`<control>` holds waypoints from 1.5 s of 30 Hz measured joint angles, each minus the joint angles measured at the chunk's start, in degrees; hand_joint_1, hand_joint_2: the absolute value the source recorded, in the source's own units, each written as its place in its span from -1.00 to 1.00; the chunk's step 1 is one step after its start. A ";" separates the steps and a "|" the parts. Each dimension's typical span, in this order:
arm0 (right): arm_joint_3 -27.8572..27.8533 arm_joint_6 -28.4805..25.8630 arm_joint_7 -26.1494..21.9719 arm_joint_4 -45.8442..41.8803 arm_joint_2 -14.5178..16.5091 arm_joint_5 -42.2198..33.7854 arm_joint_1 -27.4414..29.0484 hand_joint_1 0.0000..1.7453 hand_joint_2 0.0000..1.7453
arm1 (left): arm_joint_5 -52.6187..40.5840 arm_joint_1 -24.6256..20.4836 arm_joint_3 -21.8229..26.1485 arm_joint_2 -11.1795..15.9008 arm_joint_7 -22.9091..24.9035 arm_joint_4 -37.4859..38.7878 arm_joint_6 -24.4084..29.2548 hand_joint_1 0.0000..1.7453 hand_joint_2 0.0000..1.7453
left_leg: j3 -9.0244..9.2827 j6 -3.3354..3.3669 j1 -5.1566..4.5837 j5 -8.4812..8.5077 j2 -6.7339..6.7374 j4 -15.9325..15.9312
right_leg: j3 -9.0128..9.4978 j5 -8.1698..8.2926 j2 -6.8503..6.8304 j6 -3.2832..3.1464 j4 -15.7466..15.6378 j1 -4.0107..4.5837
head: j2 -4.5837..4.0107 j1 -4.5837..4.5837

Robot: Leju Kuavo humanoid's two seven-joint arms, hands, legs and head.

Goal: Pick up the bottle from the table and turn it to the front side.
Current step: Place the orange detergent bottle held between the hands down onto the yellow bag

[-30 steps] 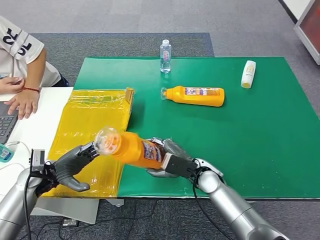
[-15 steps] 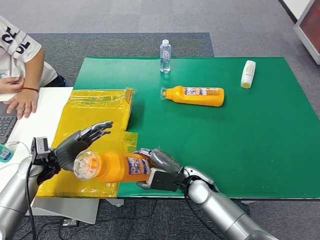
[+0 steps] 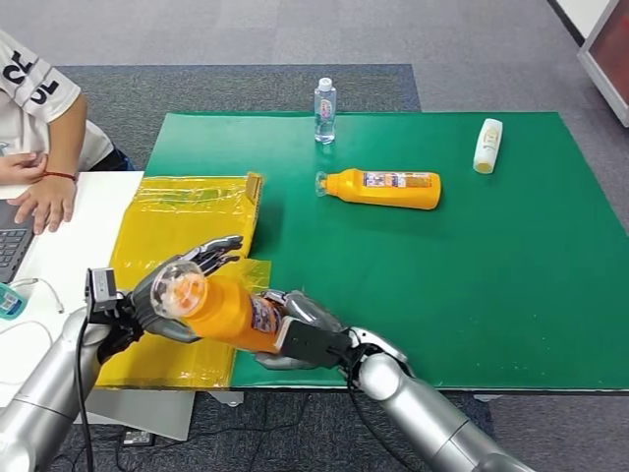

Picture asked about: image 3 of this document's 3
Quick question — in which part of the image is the person's left hand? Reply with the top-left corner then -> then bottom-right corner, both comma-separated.
7,174 -> 78,236

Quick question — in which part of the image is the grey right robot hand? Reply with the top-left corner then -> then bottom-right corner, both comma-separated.
253,289 -> 354,373

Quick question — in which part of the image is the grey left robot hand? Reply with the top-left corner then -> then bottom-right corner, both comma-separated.
96,235 -> 245,366

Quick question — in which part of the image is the person's right hand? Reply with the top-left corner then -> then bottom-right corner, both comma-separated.
0,150 -> 49,187

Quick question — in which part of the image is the orange bottle with clear cap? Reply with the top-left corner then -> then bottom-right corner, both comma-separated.
315,167 -> 442,211
149,255 -> 287,356

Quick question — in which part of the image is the clear water bottle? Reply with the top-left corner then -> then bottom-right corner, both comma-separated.
314,77 -> 337,146

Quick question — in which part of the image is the white cream bottle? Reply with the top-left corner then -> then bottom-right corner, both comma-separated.
472,117 -> 504,175

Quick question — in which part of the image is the person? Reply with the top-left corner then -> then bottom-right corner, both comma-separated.
0,29 -> 134,236

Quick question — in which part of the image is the dark laptop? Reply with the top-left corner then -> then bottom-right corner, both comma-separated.
0,198 -> 36,284

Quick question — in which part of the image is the yellow plastic sheet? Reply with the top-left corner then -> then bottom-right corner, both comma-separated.
96,171 -> 273,392

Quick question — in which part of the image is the teal handheld device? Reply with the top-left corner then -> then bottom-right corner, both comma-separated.
0,281 -> 25,321

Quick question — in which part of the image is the floor power strip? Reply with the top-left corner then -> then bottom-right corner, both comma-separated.
121,430 -> 157,448

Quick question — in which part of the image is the green table mat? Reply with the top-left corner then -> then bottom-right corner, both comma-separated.
145,111 -> 629,392

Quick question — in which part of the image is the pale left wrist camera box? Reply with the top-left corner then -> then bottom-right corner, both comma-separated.
85,265 -> 120,316

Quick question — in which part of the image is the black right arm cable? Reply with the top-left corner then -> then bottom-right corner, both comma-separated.
343,368 -> 419,472

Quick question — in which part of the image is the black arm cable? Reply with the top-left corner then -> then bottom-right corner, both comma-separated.
74,319 -> 97,472
343,368 -> 419,472

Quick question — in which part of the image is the white cable with plug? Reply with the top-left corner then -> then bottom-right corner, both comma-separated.
10,277 -> 66,316

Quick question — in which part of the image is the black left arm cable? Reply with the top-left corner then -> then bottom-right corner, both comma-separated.
74,319 -> 97,472

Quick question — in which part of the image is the black floor cable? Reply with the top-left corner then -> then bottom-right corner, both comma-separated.
115,393 -> 315,472

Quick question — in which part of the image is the red board with white frame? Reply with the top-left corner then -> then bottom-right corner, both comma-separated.
577,0 -> 629,129

